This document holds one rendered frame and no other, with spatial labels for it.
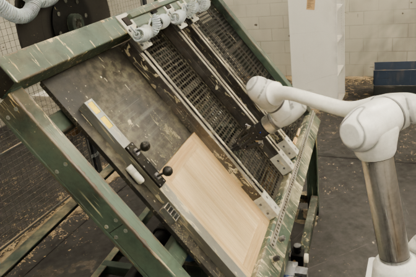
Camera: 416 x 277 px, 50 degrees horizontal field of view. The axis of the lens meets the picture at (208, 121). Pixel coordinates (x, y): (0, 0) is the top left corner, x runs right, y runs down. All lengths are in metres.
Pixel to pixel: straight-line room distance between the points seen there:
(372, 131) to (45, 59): 1.09
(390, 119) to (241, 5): 6.12
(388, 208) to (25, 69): 1.25
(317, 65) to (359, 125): 4.44
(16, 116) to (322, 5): 4.59
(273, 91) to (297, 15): 3.95
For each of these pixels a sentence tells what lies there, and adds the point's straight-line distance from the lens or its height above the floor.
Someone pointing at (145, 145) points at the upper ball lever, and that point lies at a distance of 1.58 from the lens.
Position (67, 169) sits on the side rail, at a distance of 1.53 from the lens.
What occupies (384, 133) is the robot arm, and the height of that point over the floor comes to 1.56.
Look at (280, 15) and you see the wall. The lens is 7.30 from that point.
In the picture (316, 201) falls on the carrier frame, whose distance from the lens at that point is 3.70.
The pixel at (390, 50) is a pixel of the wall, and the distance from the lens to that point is 7.15.
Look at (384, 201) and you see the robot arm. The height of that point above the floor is 1.32.
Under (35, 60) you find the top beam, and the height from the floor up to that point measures 1.87.
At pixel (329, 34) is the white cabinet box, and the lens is 5.74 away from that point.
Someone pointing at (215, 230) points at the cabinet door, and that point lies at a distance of 1.87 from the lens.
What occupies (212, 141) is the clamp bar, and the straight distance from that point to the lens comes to 2.09.
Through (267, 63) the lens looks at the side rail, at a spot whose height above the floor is 1.30.
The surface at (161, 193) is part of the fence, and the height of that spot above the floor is 1.31.
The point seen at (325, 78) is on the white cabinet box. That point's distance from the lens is 5.88.
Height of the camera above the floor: 2.16
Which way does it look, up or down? 21 degrees down
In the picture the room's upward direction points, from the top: 7 degrees counter-clockwise
